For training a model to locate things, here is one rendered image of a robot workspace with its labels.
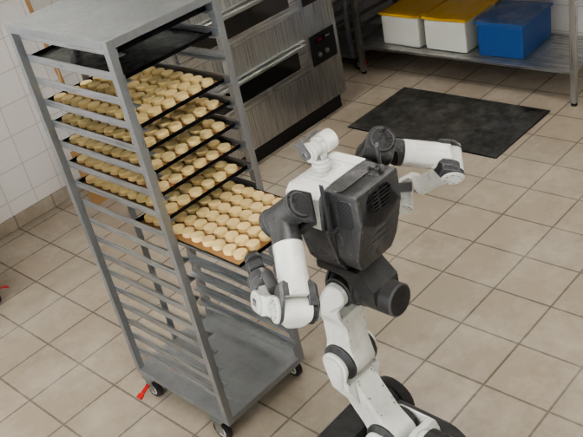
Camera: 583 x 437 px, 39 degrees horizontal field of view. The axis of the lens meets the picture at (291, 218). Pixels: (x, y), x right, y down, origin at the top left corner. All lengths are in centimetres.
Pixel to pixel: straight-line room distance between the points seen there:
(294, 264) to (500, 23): 396
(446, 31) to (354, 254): 397
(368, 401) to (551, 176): 243
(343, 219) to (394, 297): 33
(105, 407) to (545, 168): 287
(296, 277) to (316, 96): 378
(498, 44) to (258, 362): 324
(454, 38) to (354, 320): 374
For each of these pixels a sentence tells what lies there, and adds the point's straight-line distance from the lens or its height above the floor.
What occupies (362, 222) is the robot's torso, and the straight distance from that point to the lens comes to 239.
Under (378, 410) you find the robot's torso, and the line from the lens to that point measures 305.
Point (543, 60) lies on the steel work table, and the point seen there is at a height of 23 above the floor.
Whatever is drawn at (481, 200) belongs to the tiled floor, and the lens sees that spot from 487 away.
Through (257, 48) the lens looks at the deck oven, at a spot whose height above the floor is 77.
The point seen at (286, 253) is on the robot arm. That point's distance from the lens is 231.
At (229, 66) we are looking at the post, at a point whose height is 155.
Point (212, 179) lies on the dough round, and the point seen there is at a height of 115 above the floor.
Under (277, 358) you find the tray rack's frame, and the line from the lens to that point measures 374.
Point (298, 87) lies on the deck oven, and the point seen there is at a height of 36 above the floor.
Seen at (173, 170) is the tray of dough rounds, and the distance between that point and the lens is 307.
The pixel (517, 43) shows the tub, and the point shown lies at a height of 35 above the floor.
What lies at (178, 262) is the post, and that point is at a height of 97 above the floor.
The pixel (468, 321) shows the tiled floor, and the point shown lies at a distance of 400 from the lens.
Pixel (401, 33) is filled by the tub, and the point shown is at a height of 34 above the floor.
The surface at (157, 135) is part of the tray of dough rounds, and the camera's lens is 292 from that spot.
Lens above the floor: 257
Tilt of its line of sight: 31 degrees down
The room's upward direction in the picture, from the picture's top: 13 degrees counter-clockwise
